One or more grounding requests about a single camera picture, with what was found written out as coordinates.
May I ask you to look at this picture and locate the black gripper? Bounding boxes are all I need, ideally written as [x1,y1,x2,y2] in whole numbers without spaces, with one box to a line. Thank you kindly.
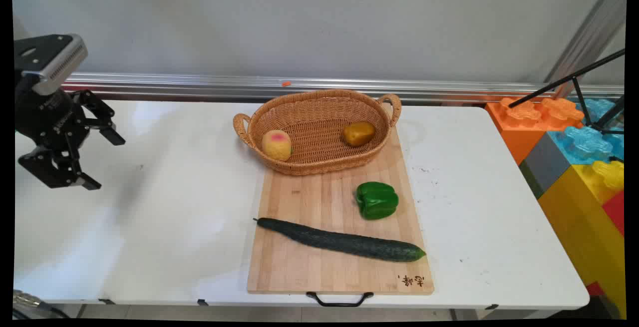
[14,86,126,191]

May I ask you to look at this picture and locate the yellow brown pear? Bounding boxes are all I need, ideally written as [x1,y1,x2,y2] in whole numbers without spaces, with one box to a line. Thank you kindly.
[342,121,376,147]

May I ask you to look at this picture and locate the yellow pink peach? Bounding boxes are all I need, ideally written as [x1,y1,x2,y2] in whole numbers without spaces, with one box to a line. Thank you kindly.
[262,129,293,162]

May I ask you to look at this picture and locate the woven wicker basket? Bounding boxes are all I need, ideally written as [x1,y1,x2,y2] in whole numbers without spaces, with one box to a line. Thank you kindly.
[233,89,402,176]

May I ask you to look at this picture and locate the bamboo cutting board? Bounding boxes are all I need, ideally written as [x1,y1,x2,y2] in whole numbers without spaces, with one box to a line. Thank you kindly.
[247,126,435,296]

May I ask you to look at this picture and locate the long dark green cucumber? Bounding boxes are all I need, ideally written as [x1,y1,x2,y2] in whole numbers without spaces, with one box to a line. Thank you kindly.
[253,217,427,262]

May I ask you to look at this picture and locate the green bell pepper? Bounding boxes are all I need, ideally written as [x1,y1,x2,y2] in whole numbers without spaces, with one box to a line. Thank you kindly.
[355,181,399,221]

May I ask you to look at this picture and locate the orange giant building block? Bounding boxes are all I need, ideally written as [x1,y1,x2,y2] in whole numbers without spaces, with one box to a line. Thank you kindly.
[486,96,586,166]

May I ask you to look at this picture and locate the grey giant building block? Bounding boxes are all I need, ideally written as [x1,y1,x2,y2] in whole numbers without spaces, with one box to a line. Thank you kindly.
[519,132,573,199]

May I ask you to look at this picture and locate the black tripod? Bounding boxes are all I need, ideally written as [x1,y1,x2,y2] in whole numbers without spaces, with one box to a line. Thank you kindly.
[508,49,626,136]

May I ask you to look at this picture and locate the blue giant building block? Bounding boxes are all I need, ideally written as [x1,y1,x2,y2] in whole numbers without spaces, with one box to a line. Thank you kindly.
[548,98,625,166]

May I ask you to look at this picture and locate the yellow giant building block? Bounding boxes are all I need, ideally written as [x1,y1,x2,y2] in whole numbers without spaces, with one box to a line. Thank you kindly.
[538,160,628,319]

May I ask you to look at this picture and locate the red giant building block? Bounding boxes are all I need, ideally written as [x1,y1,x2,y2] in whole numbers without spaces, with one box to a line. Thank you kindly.
[602,190,626,237]

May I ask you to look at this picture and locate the cable with silver connector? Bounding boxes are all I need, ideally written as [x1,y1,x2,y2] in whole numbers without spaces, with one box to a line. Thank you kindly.
[12,290,68,319]

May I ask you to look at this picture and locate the black cutting board handle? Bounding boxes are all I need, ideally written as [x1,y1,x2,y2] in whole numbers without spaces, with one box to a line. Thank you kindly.
[306,292,374,308]

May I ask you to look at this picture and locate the horizontal aluminium rail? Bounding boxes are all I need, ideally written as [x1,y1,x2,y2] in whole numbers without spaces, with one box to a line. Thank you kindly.
[61,72,625,104]

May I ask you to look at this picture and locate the slanted aluminium post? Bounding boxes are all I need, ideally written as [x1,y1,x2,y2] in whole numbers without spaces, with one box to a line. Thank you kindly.
[544,0,628,99]

